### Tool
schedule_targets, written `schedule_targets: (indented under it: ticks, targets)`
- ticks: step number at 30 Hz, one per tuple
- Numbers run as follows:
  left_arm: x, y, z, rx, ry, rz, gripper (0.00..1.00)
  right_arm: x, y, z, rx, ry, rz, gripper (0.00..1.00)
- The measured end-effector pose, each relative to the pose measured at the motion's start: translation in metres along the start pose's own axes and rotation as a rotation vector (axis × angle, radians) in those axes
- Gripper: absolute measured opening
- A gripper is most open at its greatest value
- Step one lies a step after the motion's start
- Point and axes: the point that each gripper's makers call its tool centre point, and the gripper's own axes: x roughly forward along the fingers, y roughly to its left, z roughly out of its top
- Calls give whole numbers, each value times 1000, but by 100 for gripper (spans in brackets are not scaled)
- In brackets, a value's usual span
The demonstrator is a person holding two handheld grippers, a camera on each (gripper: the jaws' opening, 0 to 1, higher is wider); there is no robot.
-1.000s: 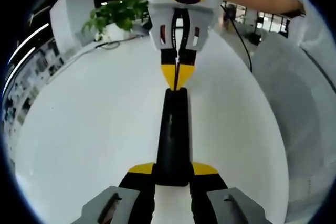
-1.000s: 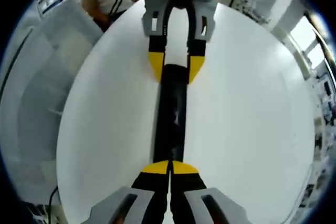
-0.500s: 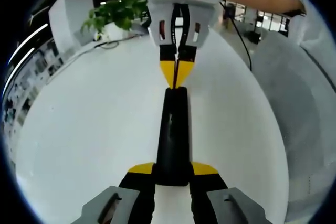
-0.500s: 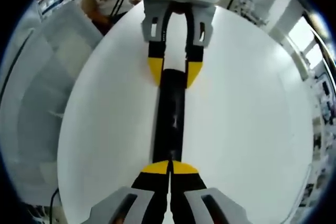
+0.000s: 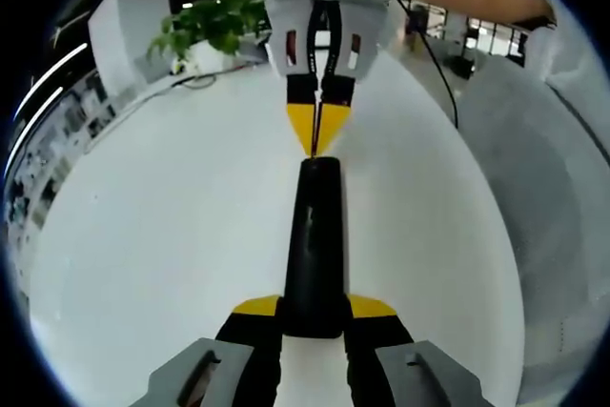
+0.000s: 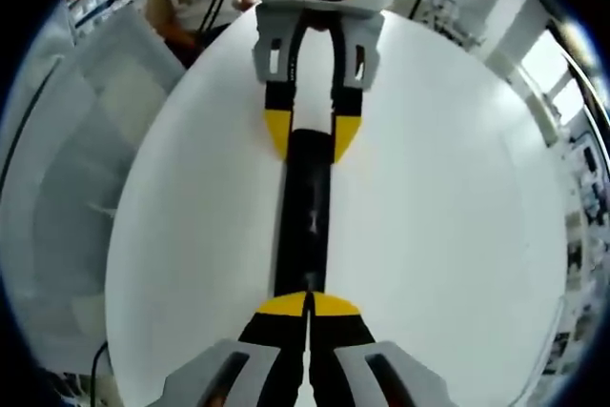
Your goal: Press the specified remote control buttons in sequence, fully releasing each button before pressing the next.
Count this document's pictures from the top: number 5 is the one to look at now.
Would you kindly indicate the background office desks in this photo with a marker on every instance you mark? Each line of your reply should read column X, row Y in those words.
column 476, row 40

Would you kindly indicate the black remote control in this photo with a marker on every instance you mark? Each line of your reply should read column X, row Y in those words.
column 317, row 245

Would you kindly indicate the white plant pot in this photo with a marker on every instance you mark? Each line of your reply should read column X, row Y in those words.
column 214, row 56

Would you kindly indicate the white square pillar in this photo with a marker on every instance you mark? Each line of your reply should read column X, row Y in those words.
column 124, row 35

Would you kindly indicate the ceiling light strips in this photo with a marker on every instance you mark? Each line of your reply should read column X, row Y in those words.
column 43, row 87

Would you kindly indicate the white cabinet row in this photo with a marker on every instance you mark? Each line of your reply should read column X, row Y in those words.
column 57, row 140

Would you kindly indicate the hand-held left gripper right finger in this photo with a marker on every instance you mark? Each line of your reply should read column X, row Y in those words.
column 395, row 369

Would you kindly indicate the person's white sleeve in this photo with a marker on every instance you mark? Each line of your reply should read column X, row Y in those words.
column 576, row 35

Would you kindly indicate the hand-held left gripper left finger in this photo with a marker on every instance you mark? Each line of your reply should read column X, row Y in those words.
column 229, row 369

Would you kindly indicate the green leafy plant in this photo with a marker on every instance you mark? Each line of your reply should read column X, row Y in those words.
column 214, row 21

